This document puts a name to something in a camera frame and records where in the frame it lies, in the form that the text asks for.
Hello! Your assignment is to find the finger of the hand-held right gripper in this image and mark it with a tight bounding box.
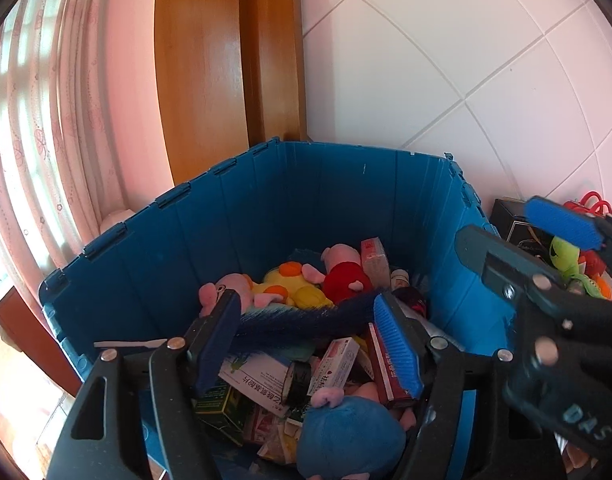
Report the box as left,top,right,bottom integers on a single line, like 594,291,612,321
456,224,572,307
527,196,612,267

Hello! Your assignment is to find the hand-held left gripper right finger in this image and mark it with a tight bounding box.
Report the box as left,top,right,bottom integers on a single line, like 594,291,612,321
373,292,569,480

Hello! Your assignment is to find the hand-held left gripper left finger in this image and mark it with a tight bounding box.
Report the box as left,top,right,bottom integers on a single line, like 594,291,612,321
46,287,244,480

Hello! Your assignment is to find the blue plastic storage crate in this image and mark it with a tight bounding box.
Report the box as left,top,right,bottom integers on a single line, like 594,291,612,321
38,140,516,480

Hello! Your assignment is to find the dark red medicine box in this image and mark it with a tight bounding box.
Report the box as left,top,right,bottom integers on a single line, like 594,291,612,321
368,322,419,408

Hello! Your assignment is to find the green frog plush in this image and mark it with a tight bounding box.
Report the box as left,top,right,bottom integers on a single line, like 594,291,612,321
550,237,586,281

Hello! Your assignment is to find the red toy handbag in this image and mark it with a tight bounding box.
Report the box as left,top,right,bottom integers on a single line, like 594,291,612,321
563,190,612,218

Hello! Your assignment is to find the black square box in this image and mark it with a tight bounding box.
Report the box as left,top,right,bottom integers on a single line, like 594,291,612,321
488,198,556,261

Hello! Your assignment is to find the white green medicine box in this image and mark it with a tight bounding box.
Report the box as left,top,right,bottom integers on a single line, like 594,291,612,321
218,352,294,418

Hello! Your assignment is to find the red orange small toy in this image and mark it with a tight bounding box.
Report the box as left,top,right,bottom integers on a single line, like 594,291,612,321
580,250,609,278

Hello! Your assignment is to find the pink pig plush blue dress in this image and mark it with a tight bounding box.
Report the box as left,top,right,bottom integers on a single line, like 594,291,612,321
198,272,267,318

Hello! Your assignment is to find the dark green medicine box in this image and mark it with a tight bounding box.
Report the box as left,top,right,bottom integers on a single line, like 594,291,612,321
193,385,251,446

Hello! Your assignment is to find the yellow duck plush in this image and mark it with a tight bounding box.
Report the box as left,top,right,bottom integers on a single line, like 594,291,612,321
251,261,334,308

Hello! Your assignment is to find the pink pig plush red dress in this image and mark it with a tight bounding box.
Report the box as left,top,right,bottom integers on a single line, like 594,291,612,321
321,243,374,306

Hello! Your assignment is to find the black tape roll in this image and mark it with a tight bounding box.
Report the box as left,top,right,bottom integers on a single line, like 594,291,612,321
283,360,314,408

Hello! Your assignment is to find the white flat stick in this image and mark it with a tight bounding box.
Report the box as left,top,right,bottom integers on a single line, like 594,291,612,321
93,338,167,349

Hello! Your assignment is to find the blue plush with pink ears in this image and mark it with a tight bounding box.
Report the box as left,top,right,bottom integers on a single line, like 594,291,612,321
296,385,417,480

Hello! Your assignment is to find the pale pink cushion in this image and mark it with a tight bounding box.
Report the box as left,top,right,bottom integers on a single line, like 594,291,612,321
100,207,137,235

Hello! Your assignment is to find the dark wooden furniture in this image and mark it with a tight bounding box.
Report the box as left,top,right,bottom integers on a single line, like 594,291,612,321
0,287,82,396

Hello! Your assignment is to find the wooden door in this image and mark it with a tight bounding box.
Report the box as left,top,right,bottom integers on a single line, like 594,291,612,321
153,0,309,188

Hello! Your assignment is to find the pink patterned curtain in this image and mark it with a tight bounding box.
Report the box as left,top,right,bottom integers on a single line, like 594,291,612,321
0,0,173,283

